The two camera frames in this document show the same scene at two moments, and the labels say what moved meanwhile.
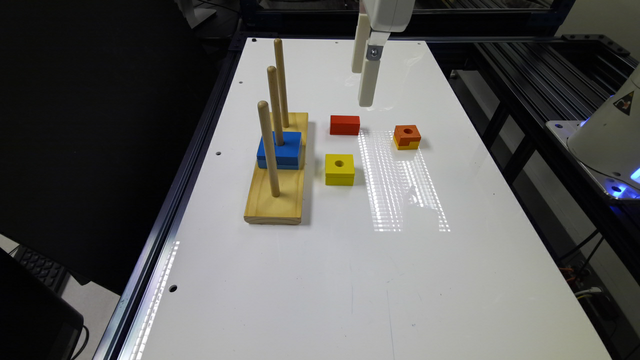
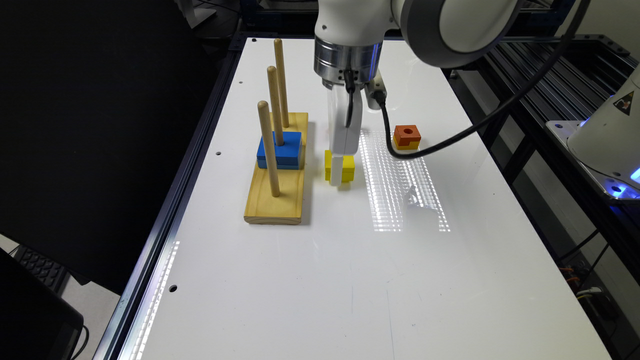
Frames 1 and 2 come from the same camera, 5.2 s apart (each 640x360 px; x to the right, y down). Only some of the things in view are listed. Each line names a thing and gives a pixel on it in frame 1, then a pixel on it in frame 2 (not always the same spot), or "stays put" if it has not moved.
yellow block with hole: (339, 170) stays put
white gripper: (382, 17) → (343, 140)
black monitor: (37, 321) stays put
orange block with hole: (405, 134) stays put
